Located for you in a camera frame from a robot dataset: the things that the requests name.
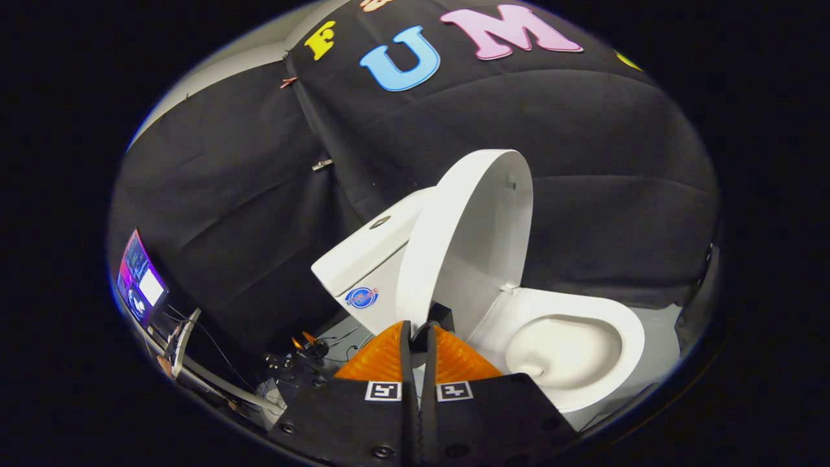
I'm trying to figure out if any black backdrop cloth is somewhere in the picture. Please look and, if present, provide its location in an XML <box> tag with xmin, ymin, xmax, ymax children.
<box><xmin>109</xmin><ymin>0</ymin><xmax>722</xmax><ymax>364</ymax></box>

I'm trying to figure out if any black lid handle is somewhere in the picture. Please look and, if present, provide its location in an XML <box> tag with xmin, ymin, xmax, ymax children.
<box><xmin>412</xmin><ymin>303</ymin><xmax>456</xmax><ymax>354</ymax></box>

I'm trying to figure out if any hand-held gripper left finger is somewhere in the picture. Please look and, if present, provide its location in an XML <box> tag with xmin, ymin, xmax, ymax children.
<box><xmin>269</xmin><ymin>320</ymin><xmax>421</xmax><ymax>467</ymax></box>

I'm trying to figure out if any lit computer monitor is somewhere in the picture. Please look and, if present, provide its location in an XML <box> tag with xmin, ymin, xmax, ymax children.
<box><xmin>117</xmin><ymin>228</ymin><xmax>171</xmax><ymax>326</ymax></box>

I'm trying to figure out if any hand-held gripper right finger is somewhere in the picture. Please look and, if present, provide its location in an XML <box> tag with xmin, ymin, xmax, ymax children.
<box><xmin>420</xmin><ymin>321</ymin><xmax>578</xmax><ymax>467</ymax></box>

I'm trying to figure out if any white toilet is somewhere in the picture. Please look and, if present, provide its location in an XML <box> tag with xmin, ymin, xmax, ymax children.
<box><xmin>311</xmin><ymin>187</ymin><xmax>646</xmax><ymax>416</ymax></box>

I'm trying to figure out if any tangle of black cables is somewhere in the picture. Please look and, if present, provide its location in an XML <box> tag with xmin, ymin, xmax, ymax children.
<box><xmin>259</xmin><ymin>324</ymin><xmax>364</xmax><ymax>416</ymax></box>

